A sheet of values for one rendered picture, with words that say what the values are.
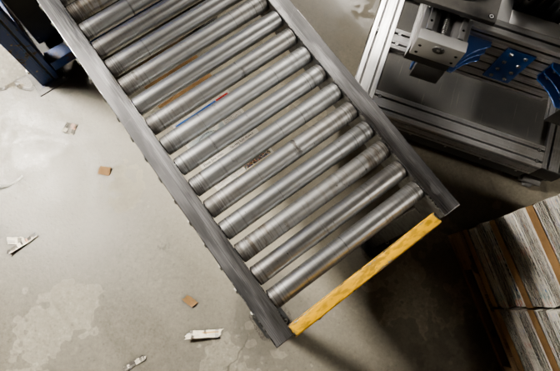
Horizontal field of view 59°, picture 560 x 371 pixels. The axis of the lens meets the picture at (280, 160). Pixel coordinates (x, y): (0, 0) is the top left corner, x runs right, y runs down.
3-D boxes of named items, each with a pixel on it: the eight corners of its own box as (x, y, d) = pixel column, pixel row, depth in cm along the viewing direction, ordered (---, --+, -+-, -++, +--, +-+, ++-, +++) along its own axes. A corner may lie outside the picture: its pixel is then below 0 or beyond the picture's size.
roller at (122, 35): (245, -23, 141) (244, -34, 136) (100, 64, 132) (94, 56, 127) (235, -35, 142) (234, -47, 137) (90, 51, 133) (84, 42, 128)
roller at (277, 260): (407, 176, 127) (412, 171, 122) (257, 288, 118) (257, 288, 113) (394, 161, 128) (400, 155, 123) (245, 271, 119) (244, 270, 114)
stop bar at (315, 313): (441, 223, 119) (443, 223, 117) (295, 338, 110) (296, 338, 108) (432, 213, 119) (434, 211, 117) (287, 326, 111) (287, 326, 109)
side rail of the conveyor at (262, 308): (292, 331, 122) (294, 334, 111) (273, 345, 121) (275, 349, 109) (24, -49, 149) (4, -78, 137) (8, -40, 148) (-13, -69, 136)
